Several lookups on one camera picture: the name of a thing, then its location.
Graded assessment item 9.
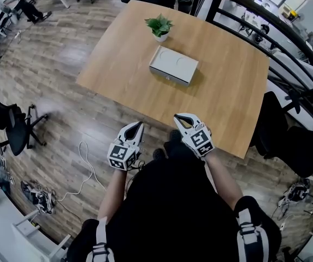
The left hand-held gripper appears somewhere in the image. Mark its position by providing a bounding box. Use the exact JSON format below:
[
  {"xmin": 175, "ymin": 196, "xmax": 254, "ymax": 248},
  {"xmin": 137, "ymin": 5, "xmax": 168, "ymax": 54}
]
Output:
[{"xmin": 107, "ymin": 121, "xmax": 145, "ymax": 171}]

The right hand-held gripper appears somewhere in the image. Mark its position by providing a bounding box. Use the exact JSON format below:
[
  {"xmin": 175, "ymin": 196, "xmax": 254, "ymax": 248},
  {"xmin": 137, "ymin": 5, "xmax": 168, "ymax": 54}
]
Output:
[{"xmin": 173, "ymin": 112, "xmax": 215, "ymax": 159}]

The white rectangular box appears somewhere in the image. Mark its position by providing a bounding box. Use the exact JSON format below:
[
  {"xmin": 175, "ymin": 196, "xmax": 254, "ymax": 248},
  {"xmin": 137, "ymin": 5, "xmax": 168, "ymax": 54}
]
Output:
[
  {"xmin": 149, "ymin": 66, "xmax": 192, "ymax": 88},
  {"xmin": 149, "ymin": 45, "xmax": 200, "ymax": 88}
]

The person's left forearm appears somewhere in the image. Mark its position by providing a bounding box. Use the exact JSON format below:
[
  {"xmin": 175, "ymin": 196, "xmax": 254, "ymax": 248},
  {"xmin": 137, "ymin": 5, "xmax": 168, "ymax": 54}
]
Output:
[{"xmin": 98, "ymin": 168, "xmax": 128, "ymax": 224}]

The person's right forearm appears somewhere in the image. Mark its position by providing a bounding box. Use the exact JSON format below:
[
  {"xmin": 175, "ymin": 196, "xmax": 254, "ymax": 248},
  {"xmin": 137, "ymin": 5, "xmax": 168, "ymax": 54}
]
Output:
[{"xmin": 204, "ymin": 154, "xmax": 245, "ymax": 211}]

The black shoe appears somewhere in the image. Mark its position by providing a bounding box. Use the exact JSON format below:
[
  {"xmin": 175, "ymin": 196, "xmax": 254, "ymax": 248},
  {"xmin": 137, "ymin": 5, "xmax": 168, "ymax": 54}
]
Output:
[
  {"xmin": 168, "ymin": 129, "xmax": 182, "ymax": 143},
  {"xmin": 152, "ymin": 148, "xmax": 166, "ymax": 161}
]

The person's black clothing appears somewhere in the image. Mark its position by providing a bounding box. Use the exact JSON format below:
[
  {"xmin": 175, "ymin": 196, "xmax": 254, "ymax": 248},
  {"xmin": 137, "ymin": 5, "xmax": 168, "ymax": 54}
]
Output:
[{"xmin": 67, "ymin": 135, "xmax": 282, "ymax": 262}]

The green plant in white pot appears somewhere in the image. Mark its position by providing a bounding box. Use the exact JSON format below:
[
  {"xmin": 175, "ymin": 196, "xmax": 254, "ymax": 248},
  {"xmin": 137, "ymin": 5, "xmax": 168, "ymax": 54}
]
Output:
[{"xmin": 144, "ymin": 13, "xmax": 174, "ymax": 43}]

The pile of gear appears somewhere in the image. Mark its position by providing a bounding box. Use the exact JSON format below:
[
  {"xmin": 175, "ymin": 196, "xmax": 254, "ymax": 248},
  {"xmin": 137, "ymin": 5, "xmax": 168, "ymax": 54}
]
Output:
[
  {"xmin": 20, "ymin": 179, "xmax": 56, "ymax": 216},
  {"xmin": 277, "ymin": 181, "xmax": 311, "ymax": 209}
]

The black bag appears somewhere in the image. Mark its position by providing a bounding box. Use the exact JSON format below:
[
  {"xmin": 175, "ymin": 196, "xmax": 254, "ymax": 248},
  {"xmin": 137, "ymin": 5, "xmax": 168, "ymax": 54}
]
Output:
[{"xmin": 176, "ymin": 0, "xmax": 194, "ymax": 14}]

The black folding chair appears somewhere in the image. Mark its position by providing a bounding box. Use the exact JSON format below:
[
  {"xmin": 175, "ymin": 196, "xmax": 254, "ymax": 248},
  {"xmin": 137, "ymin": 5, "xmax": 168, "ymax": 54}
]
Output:
[{"xmin": 0, "ymin": 8, "xmax": 20, "ymax": 35}]

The white cable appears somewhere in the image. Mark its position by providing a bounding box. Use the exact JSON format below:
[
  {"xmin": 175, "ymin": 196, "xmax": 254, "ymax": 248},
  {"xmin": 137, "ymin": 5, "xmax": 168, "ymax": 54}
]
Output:
[{"xmin": 55, "ymin": 140, "xmax": 107, "ymax": 203}]

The white shoulder strap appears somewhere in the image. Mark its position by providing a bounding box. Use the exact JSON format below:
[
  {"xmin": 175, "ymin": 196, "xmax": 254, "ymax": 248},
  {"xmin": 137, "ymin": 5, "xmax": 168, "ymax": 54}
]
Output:
[
  {"xmin": 235, "ymin": 209, "xmax": 270, "ymax": 262},
  {"xmin": 86, "ymin": 216, "xmax": 116, "ymax": 262}
]

